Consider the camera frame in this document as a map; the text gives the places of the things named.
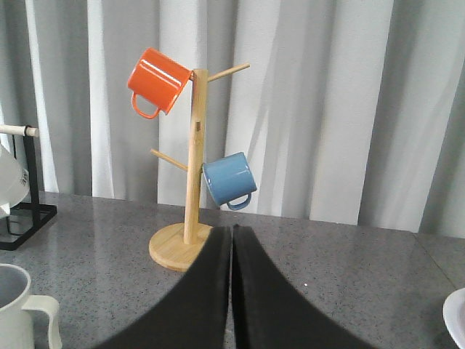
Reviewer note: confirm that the white ribbed mug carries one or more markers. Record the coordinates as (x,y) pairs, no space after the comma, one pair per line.
(14,183)

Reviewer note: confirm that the white plate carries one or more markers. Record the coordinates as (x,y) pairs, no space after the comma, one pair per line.
(453,315)

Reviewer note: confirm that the black wire mug rack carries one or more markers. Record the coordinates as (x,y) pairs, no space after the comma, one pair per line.
(30,215)

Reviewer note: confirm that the cream HOME mug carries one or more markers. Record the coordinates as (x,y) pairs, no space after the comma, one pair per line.
(16,304)

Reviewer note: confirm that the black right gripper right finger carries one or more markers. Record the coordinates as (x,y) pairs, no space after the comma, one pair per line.
(268,312)

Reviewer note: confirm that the orange enamel mug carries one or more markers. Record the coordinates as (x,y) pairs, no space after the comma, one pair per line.
(159,80)

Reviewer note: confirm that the blue enamel mug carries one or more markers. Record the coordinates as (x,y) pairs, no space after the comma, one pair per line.
(230,181)

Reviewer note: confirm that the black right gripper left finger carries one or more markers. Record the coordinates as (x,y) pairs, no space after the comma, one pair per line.
(194,313)

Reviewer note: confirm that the grey curtain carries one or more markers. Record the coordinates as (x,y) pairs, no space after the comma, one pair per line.
(350,111)

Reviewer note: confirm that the wooden mug tree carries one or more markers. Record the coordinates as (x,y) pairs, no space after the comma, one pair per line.
(177,246)

